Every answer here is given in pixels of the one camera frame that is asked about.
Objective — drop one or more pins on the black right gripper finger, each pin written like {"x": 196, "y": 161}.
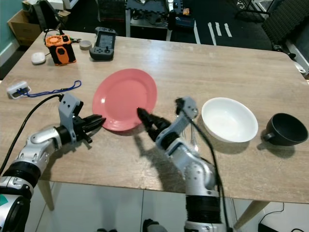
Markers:
{"x": 147, "y": 116}
{"x": 152, "y": 129}

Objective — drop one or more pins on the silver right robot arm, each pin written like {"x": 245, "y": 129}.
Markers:
{"x": 193, "y": 169}

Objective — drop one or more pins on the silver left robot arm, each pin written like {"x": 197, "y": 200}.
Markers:
{"x": 29, "y": 157}

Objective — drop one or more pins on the pink plate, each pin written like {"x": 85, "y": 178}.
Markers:
{"x": 124, "y": 94}

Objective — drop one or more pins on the white bowl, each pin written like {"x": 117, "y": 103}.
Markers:
{"x": 229, "y": 119}

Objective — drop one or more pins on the small white box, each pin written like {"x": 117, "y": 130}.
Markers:
{"x": 17, "y": 89}

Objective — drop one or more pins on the wooden table leg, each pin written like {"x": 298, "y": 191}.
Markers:
{"x": 251, "y": 212}
{"x": 46, "y": 193}

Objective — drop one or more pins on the small tape roll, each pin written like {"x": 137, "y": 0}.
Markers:
{"x": 85, "y": 44}

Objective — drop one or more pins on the grey handheld controller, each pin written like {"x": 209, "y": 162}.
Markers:
{"x": 103, "y": 43}

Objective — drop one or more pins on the orange and black device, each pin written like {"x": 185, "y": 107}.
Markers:
{"x": 61, "y": 49}

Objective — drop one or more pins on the white round device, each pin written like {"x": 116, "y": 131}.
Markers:
{"x": 38, "y": 58}

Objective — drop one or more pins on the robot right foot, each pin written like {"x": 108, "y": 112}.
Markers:
{"x": 151, "y": 226}

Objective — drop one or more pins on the black bag with print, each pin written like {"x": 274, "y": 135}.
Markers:
{"x": 181, "y": 21}

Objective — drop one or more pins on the cardboard box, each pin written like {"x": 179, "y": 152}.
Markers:
{"x": 24, "y": 26}

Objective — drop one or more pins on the black backpack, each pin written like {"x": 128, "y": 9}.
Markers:
{"x": 46, "y": 13}

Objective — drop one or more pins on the black cup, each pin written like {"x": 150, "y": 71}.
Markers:
{"x": 287, "y": 128}

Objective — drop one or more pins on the black mesh chair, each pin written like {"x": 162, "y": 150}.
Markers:
{"x": 286, "y": 19}

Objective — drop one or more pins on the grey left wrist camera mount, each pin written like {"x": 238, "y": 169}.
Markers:
{"x": 69, "y": 107}

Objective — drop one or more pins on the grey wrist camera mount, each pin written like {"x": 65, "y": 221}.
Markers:
{"x": 184, "y": 118}
{"x": 69, "y": 107}

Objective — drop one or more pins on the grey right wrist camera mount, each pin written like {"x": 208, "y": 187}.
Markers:
{"x": 184, "y": 118}

